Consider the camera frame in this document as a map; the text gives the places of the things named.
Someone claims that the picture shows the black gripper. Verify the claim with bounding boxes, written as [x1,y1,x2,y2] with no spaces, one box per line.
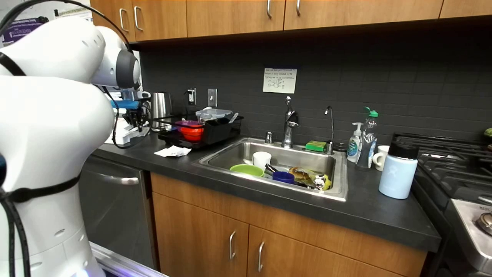
[121,105,152,139]

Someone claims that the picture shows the white plastic rack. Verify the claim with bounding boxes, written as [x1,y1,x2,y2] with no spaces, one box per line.
[106,120,150,142]

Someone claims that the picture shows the white robot base platform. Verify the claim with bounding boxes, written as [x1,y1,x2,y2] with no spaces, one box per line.
[89,239,172,277]

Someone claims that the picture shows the white plastic box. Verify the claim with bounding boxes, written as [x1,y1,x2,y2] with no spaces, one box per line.
[103,131,152,150]

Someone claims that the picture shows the pale blue canister black lid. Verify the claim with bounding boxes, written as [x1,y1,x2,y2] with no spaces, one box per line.
[376,134,419,200]

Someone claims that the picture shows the steel kettle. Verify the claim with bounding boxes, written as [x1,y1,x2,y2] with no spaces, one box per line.
[149,91,172,133]

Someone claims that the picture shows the white paper packet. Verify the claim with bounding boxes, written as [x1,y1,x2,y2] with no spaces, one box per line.
[152,143,192,159]

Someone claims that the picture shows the red bowl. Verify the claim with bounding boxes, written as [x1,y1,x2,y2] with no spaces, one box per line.
[173,119,206,143]

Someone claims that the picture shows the black dish rack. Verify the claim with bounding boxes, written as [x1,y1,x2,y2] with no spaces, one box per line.
[156,108,244,151]

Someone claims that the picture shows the stainless steel dishwasher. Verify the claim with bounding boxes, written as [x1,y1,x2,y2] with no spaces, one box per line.
[78,153,158,270]

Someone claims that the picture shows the wooden upper cabinet door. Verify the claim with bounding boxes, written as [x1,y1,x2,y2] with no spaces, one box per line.
[126,0,189,43]
[87,0,129,45]
[282,0,444,31]
[438,0,492,17]
[184,0,286,37]

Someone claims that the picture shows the wooden cabinet door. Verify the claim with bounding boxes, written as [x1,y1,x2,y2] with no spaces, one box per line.
[126,0,189,43]
[150,191,249,277]
[87,0,129,45]
[282,0,444,31]
[246,222,412,277]
[438,0,492,17]
[184,0,286,37]

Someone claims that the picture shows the green plate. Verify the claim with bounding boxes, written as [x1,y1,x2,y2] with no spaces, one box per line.
[227,162,266,179]

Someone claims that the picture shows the white cup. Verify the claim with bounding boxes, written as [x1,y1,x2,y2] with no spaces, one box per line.
[250,150,273,171]

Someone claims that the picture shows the wooden lower cabinet door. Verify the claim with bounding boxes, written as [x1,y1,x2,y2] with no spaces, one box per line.
[246,222,412,277]
[150,191,249,277]

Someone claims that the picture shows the chrome kitchen faucet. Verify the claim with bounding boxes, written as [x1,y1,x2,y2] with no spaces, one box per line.
[279,93,299,148]

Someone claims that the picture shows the blue dish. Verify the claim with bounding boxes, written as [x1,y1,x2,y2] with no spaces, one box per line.
[264,162,296,185]

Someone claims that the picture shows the stainless steel sink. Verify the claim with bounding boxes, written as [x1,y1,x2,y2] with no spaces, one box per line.
[195,134,349,202]

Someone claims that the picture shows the green sponge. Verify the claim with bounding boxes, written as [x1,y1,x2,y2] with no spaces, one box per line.
[302,137,329,154]

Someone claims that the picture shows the dishes in sink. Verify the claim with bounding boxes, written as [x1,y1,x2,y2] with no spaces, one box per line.
[289,165,333,193]

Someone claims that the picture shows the slim chrome tap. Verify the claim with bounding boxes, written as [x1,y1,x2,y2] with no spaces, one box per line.
[321,103,336,154]

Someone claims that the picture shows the clear hand soap bottle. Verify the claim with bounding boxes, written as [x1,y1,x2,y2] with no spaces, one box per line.
[345,119,364,163]

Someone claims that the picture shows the green capped dish soap bottle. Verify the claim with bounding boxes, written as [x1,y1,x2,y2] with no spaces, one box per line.
[358,103,379,170]

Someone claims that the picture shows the white ceramic mug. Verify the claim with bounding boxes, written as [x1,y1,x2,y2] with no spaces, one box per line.
[370,142,392,171]

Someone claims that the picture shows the black gas stove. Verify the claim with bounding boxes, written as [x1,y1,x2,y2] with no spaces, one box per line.
[390,130,492,277]

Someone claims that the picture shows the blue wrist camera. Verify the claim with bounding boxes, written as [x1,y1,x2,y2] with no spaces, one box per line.
[109,99,141,111]

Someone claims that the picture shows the wall switch plate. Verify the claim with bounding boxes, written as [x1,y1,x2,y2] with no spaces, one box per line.
[206,86,219,108]

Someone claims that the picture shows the white wall sign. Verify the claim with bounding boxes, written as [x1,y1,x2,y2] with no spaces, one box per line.
[261,66,298,96]

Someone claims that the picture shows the purple wall poster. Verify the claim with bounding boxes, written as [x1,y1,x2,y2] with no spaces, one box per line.
[1,16,50,46]

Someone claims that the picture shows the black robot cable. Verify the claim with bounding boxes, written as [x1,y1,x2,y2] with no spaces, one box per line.
[0,0,135,277]

